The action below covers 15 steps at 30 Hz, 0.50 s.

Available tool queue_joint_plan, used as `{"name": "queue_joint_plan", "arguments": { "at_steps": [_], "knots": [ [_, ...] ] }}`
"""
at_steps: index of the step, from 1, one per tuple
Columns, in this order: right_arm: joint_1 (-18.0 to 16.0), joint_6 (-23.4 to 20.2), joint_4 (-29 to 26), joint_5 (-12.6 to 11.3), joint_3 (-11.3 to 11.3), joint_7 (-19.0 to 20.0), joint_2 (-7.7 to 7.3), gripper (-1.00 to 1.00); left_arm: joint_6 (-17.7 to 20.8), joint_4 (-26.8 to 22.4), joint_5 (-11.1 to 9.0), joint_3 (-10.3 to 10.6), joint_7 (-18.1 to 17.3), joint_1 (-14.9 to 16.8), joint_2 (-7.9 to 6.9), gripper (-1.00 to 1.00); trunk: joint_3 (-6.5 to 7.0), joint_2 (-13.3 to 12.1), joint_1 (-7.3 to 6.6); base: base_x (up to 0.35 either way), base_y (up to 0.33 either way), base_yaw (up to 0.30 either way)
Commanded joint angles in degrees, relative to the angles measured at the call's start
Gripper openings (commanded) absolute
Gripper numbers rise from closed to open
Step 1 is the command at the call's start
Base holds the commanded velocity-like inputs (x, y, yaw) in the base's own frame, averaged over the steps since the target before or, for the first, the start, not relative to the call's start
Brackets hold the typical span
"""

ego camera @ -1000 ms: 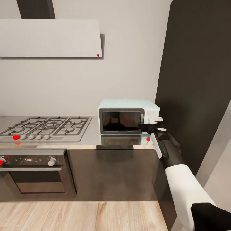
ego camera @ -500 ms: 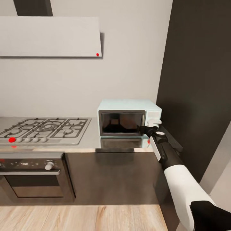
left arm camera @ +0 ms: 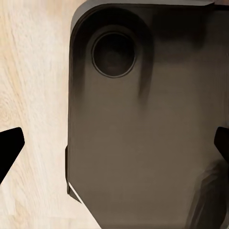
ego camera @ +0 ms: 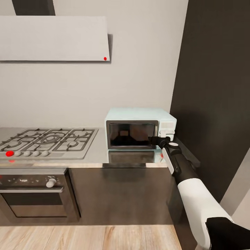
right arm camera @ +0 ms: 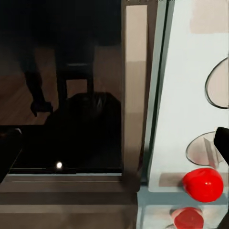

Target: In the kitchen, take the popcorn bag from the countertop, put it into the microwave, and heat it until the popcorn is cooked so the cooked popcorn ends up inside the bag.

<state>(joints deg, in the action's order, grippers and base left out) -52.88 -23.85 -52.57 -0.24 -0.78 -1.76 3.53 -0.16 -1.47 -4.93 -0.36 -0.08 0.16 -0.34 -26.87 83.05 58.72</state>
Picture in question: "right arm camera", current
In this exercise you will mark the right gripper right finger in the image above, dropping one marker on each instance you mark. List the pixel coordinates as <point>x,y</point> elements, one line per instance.
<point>221,142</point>

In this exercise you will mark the microwave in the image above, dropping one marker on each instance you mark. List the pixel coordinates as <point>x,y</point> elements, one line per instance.
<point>115,95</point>

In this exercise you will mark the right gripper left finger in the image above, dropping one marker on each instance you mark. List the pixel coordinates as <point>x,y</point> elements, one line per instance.
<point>11,144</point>

